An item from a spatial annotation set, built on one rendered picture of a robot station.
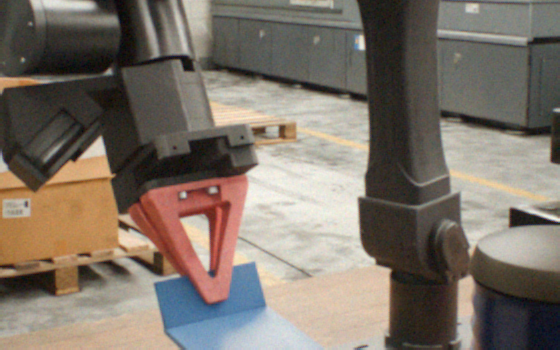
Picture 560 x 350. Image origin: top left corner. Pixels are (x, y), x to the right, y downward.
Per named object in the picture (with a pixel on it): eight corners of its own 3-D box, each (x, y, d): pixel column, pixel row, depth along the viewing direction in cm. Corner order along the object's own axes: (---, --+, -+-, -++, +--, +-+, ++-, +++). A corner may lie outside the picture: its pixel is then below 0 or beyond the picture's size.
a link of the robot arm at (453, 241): (441, 225, 86) (481, 213, 89) (362, 208, 92) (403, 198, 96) (440, 297, 87) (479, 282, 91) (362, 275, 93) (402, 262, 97)
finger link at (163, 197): (179, 308, 60) (142, 158, 62) (142, 325, 67) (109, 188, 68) (279, 284, 64) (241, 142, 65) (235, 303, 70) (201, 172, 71)
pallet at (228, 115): (233, 123, 808) (232, 105, 805) (297, 141, 722) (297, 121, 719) (87, 137, 750) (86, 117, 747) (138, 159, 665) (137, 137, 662)
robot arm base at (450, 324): (533, 262, 95) (481, 244, 100) (355, 299, 85) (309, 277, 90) (530, 343, 96) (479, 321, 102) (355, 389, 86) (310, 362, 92)
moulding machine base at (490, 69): (210, 70, 1202) (208, -14, 1183) (286, 65, 1248) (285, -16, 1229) (523, 139, 723) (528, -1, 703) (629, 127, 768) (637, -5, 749)
